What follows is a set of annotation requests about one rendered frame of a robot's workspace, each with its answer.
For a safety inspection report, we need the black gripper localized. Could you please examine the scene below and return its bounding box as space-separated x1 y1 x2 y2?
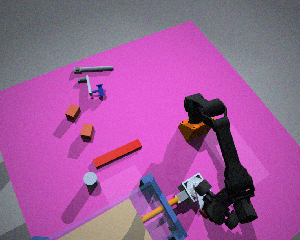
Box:
194 179 239 230

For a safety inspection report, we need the grey cylinder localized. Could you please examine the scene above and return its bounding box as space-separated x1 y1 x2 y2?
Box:
83 172 98 188

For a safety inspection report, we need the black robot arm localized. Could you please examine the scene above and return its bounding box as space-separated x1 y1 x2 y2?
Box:
184 93 258 225

